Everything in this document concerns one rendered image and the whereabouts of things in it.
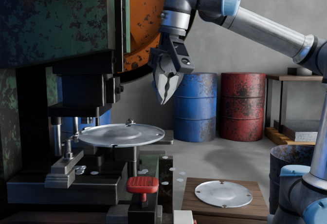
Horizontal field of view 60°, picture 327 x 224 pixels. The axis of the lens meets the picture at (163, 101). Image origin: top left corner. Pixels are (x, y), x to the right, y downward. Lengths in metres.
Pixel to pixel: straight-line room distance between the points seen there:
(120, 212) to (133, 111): 3.60
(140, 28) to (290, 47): 0.66
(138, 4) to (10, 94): 0.68
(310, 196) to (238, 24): 0.53
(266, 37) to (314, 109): 3.90
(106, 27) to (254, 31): 0.44
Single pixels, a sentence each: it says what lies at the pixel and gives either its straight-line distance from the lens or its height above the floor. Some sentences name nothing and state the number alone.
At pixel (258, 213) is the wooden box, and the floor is 0.35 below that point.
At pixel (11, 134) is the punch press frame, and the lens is 0.94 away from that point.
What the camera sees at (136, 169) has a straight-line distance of 0.96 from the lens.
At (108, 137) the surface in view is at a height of 0.78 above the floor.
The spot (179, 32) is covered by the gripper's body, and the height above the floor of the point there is 1.10.
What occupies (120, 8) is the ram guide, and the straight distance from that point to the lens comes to 1.04.
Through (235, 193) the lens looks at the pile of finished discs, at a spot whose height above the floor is 0.35.
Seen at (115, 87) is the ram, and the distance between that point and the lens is 0.91.
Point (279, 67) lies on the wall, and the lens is 4.51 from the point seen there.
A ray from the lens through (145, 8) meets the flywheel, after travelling 1.32.
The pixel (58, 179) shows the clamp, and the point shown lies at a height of 0.73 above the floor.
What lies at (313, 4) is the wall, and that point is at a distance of 4.75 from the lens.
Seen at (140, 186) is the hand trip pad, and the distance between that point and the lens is 0.64.
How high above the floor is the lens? 1.03
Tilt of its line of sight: 8 degrees down
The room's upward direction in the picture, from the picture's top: straight up
